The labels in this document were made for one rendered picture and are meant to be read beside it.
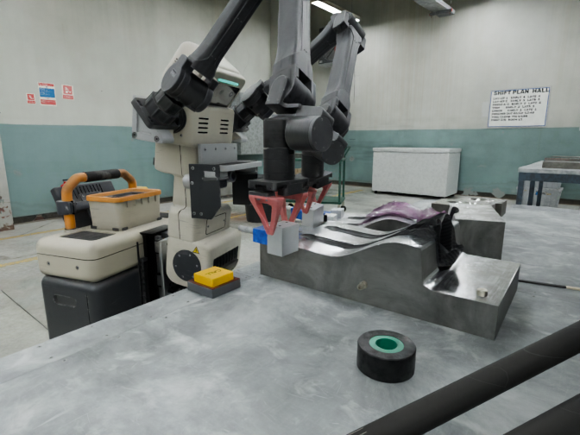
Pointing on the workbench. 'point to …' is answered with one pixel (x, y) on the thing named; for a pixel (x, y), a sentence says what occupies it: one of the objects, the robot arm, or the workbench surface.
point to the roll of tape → (386, 356)
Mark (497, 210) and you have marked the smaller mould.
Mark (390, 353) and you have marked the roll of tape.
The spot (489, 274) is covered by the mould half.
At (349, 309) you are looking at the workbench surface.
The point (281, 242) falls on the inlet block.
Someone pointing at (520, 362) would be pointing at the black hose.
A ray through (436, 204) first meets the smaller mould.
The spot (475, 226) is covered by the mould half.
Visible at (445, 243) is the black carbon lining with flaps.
